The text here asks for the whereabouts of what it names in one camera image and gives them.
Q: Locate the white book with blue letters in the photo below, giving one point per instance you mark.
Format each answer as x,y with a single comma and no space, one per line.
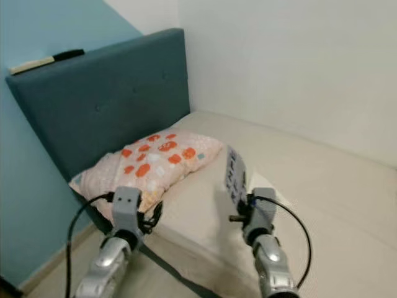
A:
236,174

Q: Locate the pink pillow with orange spots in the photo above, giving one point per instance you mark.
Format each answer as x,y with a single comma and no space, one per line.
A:
149,161

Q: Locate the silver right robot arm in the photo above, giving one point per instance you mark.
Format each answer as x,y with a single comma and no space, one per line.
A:
273,267

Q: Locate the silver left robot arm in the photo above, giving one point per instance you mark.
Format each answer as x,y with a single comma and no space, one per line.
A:
108,267

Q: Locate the beige mattress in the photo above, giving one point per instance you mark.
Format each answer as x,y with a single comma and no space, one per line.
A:
322,192

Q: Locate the white remote control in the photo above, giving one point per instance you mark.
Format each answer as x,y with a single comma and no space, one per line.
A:
31,65

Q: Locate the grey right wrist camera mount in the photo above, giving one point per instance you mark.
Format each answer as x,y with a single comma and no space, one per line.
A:
260,214

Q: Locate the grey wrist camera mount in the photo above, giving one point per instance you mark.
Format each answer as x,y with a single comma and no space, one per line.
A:
260,214
126,211

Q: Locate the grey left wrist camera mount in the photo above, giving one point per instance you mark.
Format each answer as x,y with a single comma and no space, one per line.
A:
126,211

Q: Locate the teal fabric bed frame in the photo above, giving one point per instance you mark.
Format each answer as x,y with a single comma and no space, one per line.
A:
99,99

